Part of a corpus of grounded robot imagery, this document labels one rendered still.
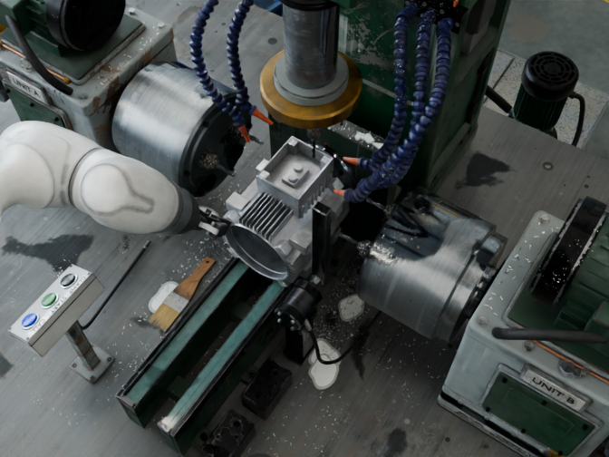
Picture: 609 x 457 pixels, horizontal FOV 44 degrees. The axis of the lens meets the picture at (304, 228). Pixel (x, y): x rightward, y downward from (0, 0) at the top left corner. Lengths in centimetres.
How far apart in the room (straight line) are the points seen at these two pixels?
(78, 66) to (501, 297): 96
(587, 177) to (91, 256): 121
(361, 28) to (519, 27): 210
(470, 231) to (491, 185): 54
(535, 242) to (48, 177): 83
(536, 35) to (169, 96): 223
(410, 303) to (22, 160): 70
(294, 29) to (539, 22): 245
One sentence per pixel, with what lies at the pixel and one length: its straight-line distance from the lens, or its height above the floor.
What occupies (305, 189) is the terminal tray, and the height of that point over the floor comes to 115.
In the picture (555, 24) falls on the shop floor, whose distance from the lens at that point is 361.
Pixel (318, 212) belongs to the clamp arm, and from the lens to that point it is 129.
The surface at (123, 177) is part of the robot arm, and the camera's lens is 108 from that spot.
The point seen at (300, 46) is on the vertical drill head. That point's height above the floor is 145.
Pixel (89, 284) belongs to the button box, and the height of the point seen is 107.
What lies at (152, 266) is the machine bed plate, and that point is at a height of 80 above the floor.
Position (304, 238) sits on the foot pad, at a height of 107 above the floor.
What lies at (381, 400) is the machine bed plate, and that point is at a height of 80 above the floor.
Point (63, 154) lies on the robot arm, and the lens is 118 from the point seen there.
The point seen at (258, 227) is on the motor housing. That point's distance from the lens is 144.
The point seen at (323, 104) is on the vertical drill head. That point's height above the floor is 134.
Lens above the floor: 231
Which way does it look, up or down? 57 degrees down
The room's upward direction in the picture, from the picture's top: 1 degrees counter-clockwise
